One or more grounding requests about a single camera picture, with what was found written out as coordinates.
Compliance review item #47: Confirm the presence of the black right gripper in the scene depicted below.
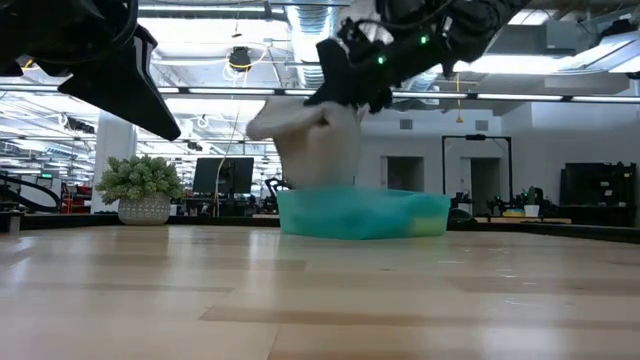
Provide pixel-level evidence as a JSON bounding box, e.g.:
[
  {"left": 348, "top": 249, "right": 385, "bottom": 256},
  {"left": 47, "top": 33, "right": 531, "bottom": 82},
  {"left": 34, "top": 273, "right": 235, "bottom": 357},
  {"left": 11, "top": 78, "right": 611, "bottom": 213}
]
[{"left": 305, "top": 22, "right": 449, "bottom": 114}]

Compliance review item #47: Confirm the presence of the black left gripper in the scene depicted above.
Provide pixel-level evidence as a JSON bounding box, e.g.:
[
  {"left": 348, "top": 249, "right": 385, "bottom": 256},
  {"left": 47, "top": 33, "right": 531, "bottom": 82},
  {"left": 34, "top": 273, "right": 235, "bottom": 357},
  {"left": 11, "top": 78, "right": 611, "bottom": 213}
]
[{"left": 29, "top": 9, "right": 182, "bottom": 142}]

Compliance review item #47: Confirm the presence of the grey microfiber towel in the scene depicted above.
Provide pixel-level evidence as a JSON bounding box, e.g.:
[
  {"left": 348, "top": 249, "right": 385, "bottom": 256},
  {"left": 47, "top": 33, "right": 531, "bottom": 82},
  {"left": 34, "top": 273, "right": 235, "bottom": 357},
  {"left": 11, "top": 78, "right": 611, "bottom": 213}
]
[{"left": 245, "top": 97, "right": 365, "bottom": 191}]

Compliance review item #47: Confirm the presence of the yellow microfiber towel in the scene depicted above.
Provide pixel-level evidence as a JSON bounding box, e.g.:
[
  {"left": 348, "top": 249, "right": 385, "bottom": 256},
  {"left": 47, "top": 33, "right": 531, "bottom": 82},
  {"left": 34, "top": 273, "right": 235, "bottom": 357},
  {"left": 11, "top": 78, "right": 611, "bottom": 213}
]
[{"left": 407, "top": 212, "right": 450, "bottom": 237}]

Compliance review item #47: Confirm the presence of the long LED light bar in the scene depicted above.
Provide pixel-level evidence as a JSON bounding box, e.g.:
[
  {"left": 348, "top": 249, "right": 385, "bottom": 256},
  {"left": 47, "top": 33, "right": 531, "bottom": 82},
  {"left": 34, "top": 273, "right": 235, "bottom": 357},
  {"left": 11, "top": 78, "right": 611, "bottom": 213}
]
[{"left": 0, "top": 83, "right": 640, "bottom": 105}]

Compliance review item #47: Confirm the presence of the green plant in white pot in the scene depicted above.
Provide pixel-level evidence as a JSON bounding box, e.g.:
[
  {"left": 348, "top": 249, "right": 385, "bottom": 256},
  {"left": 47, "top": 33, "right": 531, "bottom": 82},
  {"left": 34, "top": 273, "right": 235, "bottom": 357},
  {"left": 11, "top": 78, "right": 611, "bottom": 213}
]
[{"left": 94, "top": 154, "right": 186, "bottom": 227}]

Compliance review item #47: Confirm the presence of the teal translucent plastic bin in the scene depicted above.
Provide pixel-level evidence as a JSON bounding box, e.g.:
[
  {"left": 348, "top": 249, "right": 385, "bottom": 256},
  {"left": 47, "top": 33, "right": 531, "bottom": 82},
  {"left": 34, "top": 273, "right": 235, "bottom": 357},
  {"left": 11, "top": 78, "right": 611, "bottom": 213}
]
[{"left": 276, "top": 187, "right": 452, "bottom": 241}]

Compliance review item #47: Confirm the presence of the red tool cart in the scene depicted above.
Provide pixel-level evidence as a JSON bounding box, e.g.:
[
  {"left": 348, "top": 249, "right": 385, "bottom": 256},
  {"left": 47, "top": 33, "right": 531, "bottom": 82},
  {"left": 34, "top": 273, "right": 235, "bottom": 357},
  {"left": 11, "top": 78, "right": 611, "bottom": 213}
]
[{"left": 59, "top": 183, "right": 96, "bottom": 215}]

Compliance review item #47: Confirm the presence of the black computer monitor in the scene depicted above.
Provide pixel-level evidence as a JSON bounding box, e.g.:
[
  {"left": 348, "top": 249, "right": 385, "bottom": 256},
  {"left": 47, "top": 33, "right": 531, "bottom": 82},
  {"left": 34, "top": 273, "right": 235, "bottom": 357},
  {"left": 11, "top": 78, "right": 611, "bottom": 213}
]
[{"left": 191, "top": 156, "right": 256, "bottom": 196}]

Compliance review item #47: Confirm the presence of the small cactus in white pot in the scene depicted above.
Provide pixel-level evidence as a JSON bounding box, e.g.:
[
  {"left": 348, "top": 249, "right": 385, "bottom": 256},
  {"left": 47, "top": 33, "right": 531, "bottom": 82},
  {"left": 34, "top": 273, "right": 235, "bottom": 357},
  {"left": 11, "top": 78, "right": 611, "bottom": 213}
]
[{"left": 522, "top": 185, "right": 541, "bottom": 218}]

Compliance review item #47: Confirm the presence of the black storage cabinet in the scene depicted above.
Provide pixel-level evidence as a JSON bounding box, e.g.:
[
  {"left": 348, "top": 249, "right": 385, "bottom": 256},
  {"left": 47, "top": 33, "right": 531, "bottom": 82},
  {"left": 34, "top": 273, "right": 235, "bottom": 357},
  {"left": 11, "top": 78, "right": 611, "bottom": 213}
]
[{"left": 558, "top": 160, "right": 639, "bottom": 228}]

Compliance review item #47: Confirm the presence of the corrugated silver air duct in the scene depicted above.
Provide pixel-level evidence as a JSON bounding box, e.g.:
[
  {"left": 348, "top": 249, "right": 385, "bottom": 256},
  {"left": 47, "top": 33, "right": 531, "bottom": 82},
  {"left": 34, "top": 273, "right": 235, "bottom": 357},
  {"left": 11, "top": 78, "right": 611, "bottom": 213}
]
[{"left": 283, "top": 0, "right": 351, "bottom": 101}]

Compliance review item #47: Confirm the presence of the yellow pendant cord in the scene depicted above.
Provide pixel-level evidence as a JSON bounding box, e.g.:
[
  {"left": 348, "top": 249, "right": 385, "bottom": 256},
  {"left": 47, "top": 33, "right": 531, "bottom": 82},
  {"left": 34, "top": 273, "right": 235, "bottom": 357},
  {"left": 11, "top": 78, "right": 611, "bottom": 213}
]
[{"left": 453, "top": 72, "right": 465, "bottom": 125}]

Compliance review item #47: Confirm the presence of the thin pale yellow cable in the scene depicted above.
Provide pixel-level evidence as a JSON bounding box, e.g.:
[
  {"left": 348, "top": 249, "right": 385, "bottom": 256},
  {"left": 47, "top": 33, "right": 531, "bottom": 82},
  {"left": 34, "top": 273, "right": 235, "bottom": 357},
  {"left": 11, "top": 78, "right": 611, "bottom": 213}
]
[{"left": 213, "top": 68, "right": 250, "bottom": 202}]

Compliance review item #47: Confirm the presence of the black hanging camera unit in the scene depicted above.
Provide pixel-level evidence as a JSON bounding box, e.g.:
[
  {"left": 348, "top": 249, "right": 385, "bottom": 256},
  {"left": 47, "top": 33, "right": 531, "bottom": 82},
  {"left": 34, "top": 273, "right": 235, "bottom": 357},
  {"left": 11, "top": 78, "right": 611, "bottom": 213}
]
[{"left": 228, "top": 45, "right": 253, "bottom": 72}]

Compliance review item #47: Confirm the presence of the black metal gantry frame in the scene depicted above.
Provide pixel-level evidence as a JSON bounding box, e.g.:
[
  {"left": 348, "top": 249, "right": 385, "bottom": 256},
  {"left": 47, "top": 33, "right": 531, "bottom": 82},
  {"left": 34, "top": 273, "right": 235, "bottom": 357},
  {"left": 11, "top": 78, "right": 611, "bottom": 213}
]
[{"left": 441, "top": 134, "right": 514, "bottom": 212}]

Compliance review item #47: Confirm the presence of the thick black curved cable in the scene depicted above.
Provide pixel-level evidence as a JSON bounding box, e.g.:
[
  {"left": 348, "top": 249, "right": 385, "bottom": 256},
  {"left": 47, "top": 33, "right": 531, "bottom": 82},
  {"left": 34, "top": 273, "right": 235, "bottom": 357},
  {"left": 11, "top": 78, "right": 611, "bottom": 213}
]
[{"left": 0, "top": 171, "right": 62, "bottom": 215}]

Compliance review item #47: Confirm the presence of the black aluminium rig frame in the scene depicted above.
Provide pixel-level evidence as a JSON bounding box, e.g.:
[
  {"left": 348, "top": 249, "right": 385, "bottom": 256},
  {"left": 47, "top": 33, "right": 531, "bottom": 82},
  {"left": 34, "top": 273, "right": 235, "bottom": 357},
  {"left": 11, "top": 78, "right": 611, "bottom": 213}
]
[{"left": 0, "top": 212, "right": 640, "bottom": 245}]

